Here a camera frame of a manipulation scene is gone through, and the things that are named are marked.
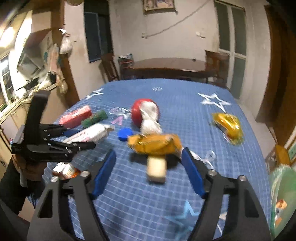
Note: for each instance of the green brush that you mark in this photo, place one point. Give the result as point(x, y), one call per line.
point(94, 118)

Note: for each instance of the yellow snack wrapper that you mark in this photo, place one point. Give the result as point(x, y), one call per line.
point(229, 125)

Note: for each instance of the brown door frame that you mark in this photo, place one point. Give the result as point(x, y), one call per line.
point(277, 69)

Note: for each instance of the dark window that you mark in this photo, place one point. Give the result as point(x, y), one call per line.
point(97, 30)

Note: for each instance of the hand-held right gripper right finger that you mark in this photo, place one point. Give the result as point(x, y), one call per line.
point(193, 172)

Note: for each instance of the framed wall picture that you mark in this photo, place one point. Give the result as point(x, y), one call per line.
point(158, 5)

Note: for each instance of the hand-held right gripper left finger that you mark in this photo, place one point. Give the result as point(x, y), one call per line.
point(105, 173)

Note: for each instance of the small light wooden chair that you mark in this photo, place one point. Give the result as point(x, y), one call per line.
point(281, 154)

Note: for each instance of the upper kitchen cabinet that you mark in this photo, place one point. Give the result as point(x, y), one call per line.
point(34, 25)

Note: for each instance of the hanging white plastic bag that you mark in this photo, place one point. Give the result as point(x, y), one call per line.
point(66, 46)

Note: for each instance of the person's left forearm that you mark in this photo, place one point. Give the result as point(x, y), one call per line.
point(13, 190)

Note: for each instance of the blue star-print tablecloth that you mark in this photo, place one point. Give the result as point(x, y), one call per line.
point(143, 208)

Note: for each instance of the white glass door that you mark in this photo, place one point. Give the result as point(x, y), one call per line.
point(231, 46)

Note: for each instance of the brown dining table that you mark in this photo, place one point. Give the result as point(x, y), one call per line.
point(166, 64)

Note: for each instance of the person's left hand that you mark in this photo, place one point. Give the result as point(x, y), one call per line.
point(34, 172)

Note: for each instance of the white bag on counter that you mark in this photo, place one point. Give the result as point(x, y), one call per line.
point(47, 80)

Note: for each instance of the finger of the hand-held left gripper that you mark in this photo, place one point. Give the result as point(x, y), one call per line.
point(85, 145)
point(71, 132)

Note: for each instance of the bin with green liner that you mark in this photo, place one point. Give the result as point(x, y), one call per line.
point(279, 190)

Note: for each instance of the orange and white paper bag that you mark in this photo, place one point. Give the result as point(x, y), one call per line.
point(66, 170)

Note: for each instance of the range hood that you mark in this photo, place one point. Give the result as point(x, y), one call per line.
point(27, 62)

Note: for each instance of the gold wall clock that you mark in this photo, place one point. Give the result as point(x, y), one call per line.
point(76, 1)

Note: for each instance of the blue bottle cap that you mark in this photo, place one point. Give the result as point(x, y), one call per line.
point(124, 134)

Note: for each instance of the white printed tube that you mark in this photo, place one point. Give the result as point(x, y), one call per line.
point(92, 133)

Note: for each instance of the white foam fruit net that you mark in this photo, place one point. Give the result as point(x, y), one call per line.
point(150, 125)

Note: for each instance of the beige block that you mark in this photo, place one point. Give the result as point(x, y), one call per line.
point(156, 170)

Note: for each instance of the yellow-brown carton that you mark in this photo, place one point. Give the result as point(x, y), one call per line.
point(155, 143)

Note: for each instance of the dark wooden chair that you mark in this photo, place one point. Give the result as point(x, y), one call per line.
point(108, 64)
point(215, 60)

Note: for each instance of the pink box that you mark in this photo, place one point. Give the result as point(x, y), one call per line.
point(74, 117)

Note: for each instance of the kitchen window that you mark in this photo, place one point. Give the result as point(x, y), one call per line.
point(7, 83)

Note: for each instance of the red apple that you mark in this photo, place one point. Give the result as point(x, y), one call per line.
point(137, 111)

